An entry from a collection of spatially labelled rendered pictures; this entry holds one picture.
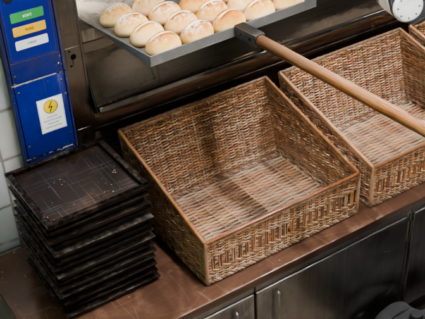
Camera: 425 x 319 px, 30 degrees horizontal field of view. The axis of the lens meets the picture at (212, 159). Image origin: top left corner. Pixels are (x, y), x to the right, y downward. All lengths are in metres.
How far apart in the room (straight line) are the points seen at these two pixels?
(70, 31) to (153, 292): 0.74
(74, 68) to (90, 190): 0.38
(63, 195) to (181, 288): 0.42
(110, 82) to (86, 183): 0.37
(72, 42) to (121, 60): 0.18
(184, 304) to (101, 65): 0.71
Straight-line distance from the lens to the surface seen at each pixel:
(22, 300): 2.26
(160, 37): 2.01
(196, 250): 2.17
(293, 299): 2.40
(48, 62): 2.18
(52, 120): 2.25
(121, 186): 2.05
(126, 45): 2.07
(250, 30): 2.07
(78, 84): 2.28
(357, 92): 1.81
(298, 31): 2.64
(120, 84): 2.33
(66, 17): 2.19
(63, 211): 2.00
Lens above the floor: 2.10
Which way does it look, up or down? 35 degrees down
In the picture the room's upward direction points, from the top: 3 degrees counter-clockwise
